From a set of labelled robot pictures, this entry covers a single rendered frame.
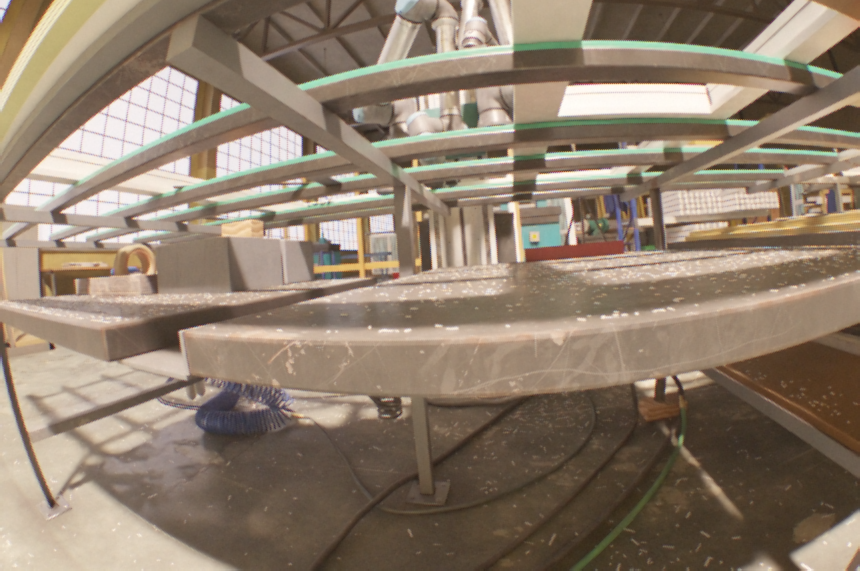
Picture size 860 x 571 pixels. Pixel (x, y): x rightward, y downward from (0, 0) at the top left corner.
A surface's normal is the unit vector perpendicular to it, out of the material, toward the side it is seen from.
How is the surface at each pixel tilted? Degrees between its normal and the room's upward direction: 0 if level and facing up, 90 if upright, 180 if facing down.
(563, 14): 180
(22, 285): 90
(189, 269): 90
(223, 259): 90
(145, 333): 90
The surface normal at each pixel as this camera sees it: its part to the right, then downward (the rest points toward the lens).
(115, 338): 0.98, -0.08
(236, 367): -0.20, -0.01
